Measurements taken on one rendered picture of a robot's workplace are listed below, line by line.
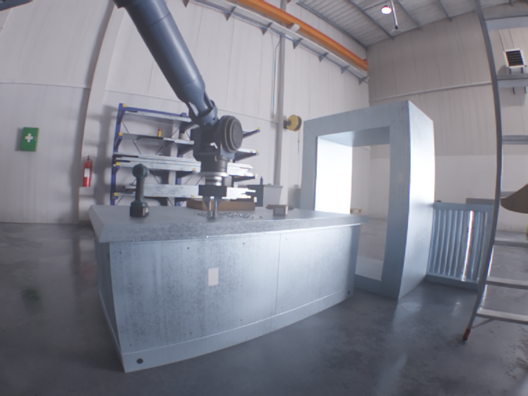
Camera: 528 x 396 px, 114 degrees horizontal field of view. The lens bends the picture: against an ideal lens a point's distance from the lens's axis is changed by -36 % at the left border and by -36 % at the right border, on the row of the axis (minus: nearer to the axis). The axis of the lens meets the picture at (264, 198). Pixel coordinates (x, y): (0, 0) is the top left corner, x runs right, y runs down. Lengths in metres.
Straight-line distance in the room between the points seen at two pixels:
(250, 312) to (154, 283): 0.54
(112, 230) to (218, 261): 0.50
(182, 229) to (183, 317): 0.41
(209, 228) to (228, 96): 6.02
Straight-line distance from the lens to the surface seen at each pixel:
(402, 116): 2.21
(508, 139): 1.17
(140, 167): 1.19
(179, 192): 4.95
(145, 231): 0.98
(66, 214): 5.82
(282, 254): 1.43
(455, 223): 2.79
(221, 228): 1.10
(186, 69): 0.97
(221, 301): 1.27
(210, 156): 1.15
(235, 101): 7.00
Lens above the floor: 0.78
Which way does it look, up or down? 1 degrees down
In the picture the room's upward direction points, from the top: 3 degrees clockwise
